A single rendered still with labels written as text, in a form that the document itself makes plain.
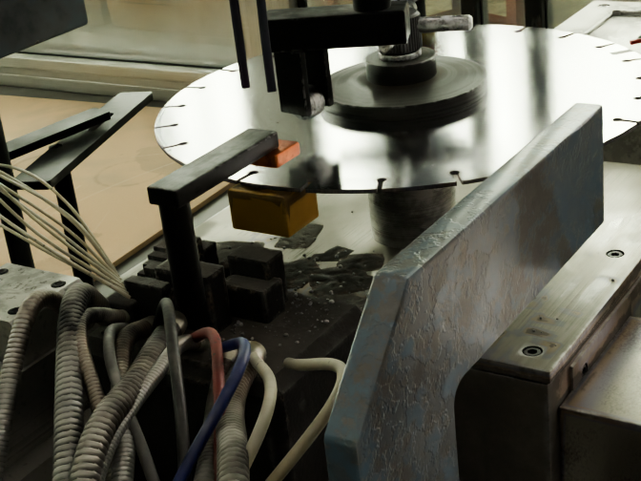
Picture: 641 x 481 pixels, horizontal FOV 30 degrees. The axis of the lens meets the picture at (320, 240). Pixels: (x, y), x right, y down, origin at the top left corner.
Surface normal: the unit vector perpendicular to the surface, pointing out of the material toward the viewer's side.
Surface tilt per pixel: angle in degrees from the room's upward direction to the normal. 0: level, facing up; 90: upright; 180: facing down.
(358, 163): 0
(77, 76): 90
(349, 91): 5
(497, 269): 90
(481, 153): 0
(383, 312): 45
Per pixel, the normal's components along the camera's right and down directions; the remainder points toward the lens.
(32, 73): -0.53, 0.41
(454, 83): -0.04, -0.88
